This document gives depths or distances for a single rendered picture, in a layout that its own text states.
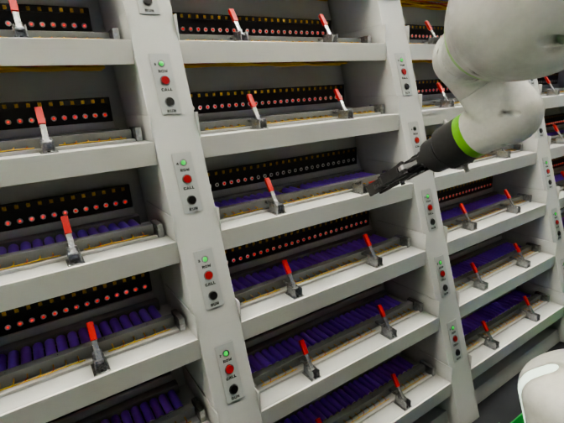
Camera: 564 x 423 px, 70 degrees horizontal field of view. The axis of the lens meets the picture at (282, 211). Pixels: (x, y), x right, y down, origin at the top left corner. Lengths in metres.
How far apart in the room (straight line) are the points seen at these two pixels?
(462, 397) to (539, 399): 0.94
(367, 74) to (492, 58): 0.95
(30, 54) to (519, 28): 0.74
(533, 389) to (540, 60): 0.31
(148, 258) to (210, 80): 0.53
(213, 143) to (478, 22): 0.62
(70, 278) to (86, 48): 0.42
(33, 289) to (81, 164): 0.23
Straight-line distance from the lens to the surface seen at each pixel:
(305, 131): 1.00
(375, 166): 1.30
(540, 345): 1.87
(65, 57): 0.86
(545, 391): 0.50
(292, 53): 1.05
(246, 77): 1.19
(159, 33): 0.91
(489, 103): 0.79
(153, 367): 0.85
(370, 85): 1.30
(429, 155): 0.89
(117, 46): 0.88
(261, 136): 0.93
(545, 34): 0.36
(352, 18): 1.37
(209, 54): 0.94
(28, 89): 1.04
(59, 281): 0.80
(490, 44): 0.36
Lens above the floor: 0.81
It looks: 3 degrees down
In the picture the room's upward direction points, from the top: 12 degrees counter-clockwise
